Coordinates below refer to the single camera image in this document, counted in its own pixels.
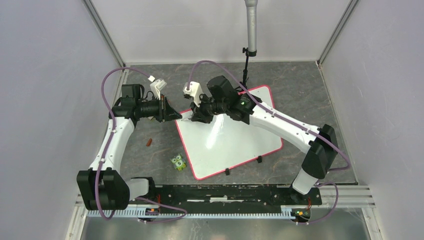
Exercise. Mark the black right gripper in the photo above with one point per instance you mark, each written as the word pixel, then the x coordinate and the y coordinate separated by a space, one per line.
pixel 198 114

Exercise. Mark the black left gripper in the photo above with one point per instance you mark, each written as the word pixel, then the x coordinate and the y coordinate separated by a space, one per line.
pixel 165 112

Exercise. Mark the brown marker cap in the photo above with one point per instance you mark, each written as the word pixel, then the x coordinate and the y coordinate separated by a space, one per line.
pixel 149 142

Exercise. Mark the white board with pink frame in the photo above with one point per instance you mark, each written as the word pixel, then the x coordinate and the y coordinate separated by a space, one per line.
pixel 211 148

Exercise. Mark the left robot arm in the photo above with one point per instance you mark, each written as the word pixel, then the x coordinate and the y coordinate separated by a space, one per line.
pixel 101 186

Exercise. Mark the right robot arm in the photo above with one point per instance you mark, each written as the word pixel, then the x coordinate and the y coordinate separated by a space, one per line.
pixel 318 143

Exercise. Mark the black tripod stand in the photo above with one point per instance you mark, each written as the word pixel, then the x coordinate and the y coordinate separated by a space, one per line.
pixel 245 78

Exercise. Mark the green owl number toy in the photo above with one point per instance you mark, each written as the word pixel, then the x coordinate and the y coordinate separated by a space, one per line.
pixel 178 162

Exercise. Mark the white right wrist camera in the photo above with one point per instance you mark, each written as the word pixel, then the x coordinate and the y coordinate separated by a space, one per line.
pixel 193 91

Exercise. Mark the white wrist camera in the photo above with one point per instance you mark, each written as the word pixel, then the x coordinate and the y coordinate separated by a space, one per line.
pixel 193 91
pixel 156 85

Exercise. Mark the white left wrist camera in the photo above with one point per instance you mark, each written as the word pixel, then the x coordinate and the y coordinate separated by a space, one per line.
pixel 156 85

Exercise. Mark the grey camera pole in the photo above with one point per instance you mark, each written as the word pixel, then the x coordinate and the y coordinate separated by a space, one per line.
pixel 251 14

